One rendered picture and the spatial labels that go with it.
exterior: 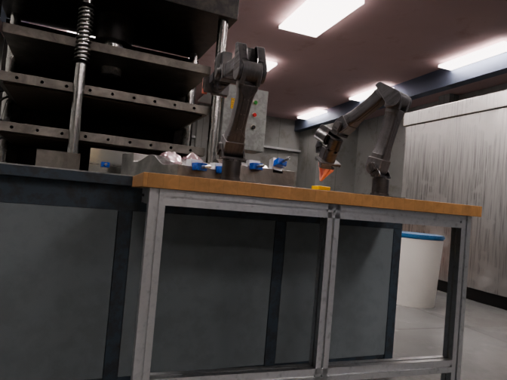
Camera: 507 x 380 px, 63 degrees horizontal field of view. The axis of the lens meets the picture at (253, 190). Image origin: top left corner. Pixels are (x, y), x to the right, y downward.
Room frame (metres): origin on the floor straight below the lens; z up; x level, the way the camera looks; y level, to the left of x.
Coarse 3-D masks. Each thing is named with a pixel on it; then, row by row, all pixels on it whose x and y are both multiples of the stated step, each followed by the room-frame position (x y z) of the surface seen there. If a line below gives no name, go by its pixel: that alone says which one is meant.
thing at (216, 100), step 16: (0, 0) 1.99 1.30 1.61; (0, 16) 2.01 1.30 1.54; (16, 16) 2.60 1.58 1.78; (224, 32) 2.43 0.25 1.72; (224, 48) 2.44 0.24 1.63; (16, 64) 2.62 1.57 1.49; (192, 96) 3.06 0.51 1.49; (0, 144) 2.59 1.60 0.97; (208, 144) 2.43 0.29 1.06; (0, 160) 2.59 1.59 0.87; (208, 160) 2.43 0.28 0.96
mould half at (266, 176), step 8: (216, 160) 1.99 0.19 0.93; (248, 168) 1.72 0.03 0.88; (264, 168) 1.75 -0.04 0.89; (240, 176) 1.71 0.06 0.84; (248, 176) 1.72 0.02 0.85; (256, 176) 1.73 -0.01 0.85; (264, 176) 1.75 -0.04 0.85; (272, 176) 1.76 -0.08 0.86; (280, 176) 1.78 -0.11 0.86; (288, 176) 1.79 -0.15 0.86; (272, 184) 1.77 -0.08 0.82; (280, 184) 1.78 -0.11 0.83; (288, 184) 1.80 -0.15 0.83
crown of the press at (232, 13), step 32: (32, 0) 2.40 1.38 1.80; (64, 0) 2.36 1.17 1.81; (96, 0) 2.33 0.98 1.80; (128, 0) 2.29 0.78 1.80; (160, 0) 2.26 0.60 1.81; (192, 0) 2.32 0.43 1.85; (224, 0) 2.39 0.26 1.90; (96, 32) 2.49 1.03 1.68; (128, 32) 2.51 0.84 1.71; (160, 32) 2.72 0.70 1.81; (192, 32) 2.68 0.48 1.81
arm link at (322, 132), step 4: (336, 124) 1.70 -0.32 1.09; (340, 124) 1.69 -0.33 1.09; (320, 128) 1.80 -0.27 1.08; (324, 128) 1.78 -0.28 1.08; (328, 128) 1.75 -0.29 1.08; (332, 128) 1.72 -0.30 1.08; (336, 128) 1.70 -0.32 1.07; (340, 128) 1.70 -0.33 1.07; (316, 132) 1.80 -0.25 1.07; (320, 132) 1.78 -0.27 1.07; (324, 132) 1.77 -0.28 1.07; (328, 132) 1.76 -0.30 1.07; (332, 132) 1.72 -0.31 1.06; (336, 132) 1.70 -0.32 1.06; (316, 136) 1.80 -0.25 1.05; (320, 136) 1.78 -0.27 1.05; (324, 136) 1.76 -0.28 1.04; (344, 136) 1.74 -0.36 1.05; (320, 140) 1.79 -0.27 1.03; (324, 140) 1.77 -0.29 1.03; (324, 144) 1.79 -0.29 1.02
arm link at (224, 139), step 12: (252, 72) 1.26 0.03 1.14; (240, 84) 1.28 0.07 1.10; (252, 84) 1.30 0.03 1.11; (240, 96) 1.29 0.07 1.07; (252, 96) 1.30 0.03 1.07; (240, 108) 1.31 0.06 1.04; (240, 120) 1.33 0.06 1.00; (228, 132) 1.36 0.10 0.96; (240, 132) 1.36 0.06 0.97; (228, 144) 1.36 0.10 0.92; (240, 144) 1.37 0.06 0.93; (240, 156) 1.40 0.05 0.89
